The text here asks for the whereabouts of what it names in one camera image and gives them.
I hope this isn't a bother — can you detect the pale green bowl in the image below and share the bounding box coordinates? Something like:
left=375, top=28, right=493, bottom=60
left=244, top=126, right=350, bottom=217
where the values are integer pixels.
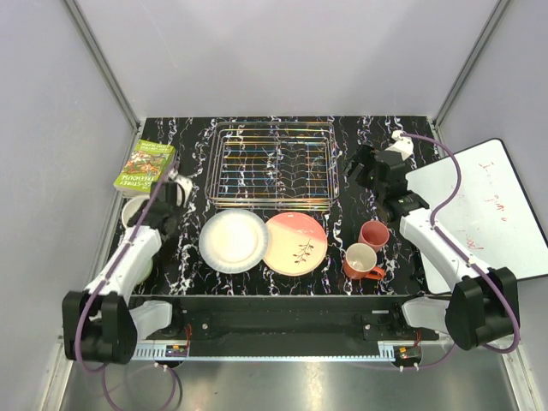
left=136, top=253, right=153, bottom=284

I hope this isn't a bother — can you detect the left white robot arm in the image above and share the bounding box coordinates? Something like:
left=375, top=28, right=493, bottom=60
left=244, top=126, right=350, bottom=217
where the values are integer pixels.
left=62, top=175, right=193, bottom=365

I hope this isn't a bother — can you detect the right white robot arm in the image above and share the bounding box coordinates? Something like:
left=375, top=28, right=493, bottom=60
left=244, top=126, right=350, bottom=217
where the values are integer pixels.
left=345, top=145, right=520, bottom=353

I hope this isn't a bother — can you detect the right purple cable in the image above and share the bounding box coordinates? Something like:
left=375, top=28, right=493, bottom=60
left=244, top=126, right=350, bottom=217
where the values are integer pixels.
left=354, top=131, right=522, bottom=372

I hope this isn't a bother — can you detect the pink cup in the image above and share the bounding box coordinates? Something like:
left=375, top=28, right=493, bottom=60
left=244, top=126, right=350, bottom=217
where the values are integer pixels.
left=358, top=220, right=390, bottom=253

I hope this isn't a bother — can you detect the white grey-rimmed plate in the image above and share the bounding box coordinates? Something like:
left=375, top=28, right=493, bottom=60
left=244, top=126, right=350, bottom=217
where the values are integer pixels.
left=199, top=210, right=270, bottom=274

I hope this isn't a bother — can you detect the green paperback book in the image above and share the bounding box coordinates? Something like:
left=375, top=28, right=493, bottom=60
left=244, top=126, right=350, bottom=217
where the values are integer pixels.
left=113, top=140, right=176, bottom=197

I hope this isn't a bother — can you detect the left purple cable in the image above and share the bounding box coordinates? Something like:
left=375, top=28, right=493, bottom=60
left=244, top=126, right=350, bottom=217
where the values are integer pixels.
left=70, top=169, right=185, bottom=408

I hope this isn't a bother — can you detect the black marble pattern mat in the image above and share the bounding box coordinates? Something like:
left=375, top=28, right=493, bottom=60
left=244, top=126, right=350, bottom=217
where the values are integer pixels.
left=134, top=116, right=439, bottom=296

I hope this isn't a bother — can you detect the pink cream floral plate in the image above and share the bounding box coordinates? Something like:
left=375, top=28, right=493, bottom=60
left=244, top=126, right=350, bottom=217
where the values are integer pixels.
left=263, top=212, right=328, bottom=277

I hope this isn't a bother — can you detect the chrome wire dish rack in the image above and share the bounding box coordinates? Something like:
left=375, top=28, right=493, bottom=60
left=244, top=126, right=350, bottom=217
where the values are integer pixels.
left=205, top=121, right=339, bottom=211

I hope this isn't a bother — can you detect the purple cable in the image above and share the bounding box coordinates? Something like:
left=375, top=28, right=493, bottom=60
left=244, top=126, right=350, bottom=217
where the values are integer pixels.
left=70, top=169, right=185, bottom=408
left=354, top=131, right=522, bottom=372

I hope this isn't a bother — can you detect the orange bowl white inside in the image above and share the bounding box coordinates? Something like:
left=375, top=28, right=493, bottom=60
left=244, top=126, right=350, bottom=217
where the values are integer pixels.
left=121, top=195, right=149, bottom=229

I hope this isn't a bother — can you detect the orange mug white inside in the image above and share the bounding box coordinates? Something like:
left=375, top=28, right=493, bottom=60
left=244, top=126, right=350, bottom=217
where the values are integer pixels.
left=343, top=243, right=385, bottom=281

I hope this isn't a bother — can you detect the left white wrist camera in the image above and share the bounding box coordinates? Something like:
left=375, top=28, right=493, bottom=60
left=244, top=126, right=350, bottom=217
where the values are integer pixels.
left=168, top=170, right=194, bottom=206

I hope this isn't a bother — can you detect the whiteboard with red scribbles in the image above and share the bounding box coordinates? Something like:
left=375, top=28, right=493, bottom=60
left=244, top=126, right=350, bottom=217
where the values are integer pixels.
left=404, top=137, right=548, bottom=295

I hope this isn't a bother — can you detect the aluminium cable duct rail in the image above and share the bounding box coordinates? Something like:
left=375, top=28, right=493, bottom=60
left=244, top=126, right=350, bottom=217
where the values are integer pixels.
left=132, top=341, right=415, bottom=362

